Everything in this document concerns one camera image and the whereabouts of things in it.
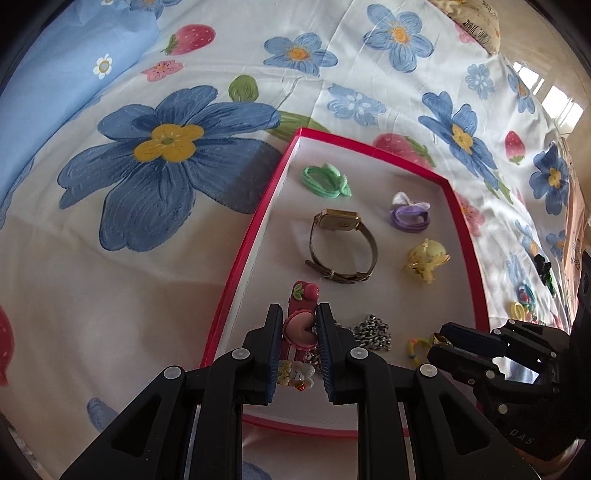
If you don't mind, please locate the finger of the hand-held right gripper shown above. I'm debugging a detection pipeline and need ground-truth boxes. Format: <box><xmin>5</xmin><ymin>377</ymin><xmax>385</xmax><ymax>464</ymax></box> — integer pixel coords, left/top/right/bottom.
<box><xmin>438</xmin><ymin>320</ymin><xmax>571</xmax><ymax>365</ymax></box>
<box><xmin>427</xmin><ymin>344</ymin><xmax>557</xmax><ymax>412</ymax></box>

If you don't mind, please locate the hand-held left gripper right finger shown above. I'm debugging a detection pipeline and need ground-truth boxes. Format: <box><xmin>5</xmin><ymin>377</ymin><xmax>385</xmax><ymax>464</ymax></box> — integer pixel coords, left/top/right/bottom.
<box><xmin>316</xmin><ymin>302</ymin><xmax>539</xmax><ymax>480</ymax></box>

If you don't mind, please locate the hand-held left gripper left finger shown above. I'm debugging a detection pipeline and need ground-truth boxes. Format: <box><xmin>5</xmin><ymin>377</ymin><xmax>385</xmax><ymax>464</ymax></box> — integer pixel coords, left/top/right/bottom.
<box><xmin>60</xmin><ymin>302</ymin><xmax>284</xmax><ymax>480</ymax></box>

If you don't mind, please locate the pink cartoon hair clip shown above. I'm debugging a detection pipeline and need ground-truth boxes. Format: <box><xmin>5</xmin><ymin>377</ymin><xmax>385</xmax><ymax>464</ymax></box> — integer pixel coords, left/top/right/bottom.
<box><xmin>276</xmin><ymin>281</ymin><xmax>321</xmax><ymax>393</ymax></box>

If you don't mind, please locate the multicolour bead bracelet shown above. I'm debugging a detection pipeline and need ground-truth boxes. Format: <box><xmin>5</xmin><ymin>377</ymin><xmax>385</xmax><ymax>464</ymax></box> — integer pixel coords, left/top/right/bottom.
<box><xmin>406</xmin><ymin>338</ymin><xmax>432</xmax><ymax>367</ymax></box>

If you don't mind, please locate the silver chain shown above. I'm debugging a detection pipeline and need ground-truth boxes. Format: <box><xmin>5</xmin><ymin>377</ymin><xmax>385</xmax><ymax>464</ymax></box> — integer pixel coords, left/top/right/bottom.
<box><xmin>307</xmin><ymin>314</ymin><xmax>393</xmax><ymax>365</ymax></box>

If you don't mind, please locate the red shallow box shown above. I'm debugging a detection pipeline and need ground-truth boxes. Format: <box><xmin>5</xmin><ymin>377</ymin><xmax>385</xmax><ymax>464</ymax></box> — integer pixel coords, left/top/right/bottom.
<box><xmin>199</xmin><ymin>129</ymin><xmax>491</xmax><ymax>438</ymax></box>

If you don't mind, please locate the yellow butterfly claw clip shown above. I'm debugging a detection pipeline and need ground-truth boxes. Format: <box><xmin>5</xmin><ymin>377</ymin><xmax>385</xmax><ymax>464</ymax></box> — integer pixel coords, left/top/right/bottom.
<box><xmin>402</xmin><ymin>239</ymin><xmax>451</xmax><ymax>287</ymax></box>

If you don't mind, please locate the gold mesh-band wristwatch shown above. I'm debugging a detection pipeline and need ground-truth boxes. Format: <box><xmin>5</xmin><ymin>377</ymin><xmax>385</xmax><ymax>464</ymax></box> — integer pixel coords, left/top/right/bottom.
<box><xmin>305</xmin><ymin>209</ymin><xmax>379</xmax><ymax>284</ymax></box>

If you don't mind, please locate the purple bow hair tie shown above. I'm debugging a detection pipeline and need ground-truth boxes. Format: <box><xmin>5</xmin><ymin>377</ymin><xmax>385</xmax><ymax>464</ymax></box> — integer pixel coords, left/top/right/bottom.
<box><xmin>390</xmin><ymin>191</ymin><xmax>432</xmax><ymax>232</ymax></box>

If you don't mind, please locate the green bow hair tie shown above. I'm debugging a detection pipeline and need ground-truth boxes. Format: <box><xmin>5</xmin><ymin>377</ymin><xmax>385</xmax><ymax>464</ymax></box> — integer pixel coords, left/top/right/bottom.
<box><xmin>301</xmin><ymin>162</ymin><xmax>352</xmax><ymax>198</ymax></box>

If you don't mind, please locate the green leaf hair clip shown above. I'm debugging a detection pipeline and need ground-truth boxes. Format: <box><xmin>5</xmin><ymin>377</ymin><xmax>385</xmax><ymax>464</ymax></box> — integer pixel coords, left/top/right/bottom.
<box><xmin>540</xmin><ymin>263</ymin><xmax>559</xmax><ymax>298</ymax></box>

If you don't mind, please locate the floral print bedsheet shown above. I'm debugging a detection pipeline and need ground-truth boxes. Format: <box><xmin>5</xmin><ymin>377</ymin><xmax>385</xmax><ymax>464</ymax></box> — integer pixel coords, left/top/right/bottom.
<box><xmin>0</xmin><ymin>0</ymin><xmax>591</xmax><ymax>480</ymax></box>

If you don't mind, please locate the pink printed cloth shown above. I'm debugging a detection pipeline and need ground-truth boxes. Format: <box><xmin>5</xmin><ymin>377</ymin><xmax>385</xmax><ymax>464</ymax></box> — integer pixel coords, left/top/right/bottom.
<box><xmin>563</xmin><ymin>175</ymin><xmax>591</xmax><ymax>278</ymax></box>

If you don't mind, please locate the light blue pillow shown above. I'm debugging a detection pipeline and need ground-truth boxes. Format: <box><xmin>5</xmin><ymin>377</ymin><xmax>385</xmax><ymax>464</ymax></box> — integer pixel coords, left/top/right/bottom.
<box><xmin>0</xmin><ymin>0</ymin><xmax>160</xmax><ymax>204</ymax></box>

